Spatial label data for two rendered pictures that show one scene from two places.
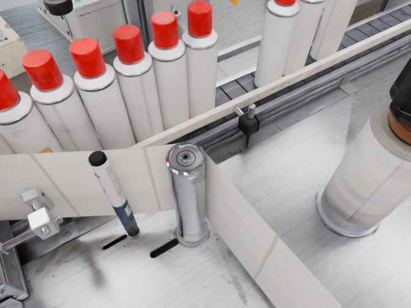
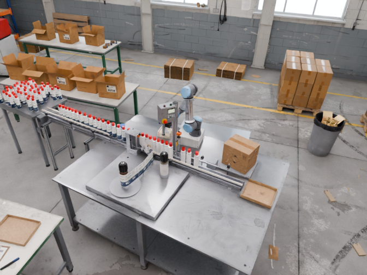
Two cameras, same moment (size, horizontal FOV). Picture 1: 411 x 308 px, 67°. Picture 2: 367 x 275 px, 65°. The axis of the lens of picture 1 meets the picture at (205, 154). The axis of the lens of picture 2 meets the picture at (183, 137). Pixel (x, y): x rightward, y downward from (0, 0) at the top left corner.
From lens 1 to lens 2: 2.83 m
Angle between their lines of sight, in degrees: 44
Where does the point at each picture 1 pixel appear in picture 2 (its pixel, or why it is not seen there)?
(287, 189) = not seen: hidden behind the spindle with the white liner
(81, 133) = (154, 146)
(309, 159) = (170, 170)
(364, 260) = (158, 178)
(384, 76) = (203, 179)
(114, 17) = (183, 139)
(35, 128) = (150, 142)
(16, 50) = (168, 135)
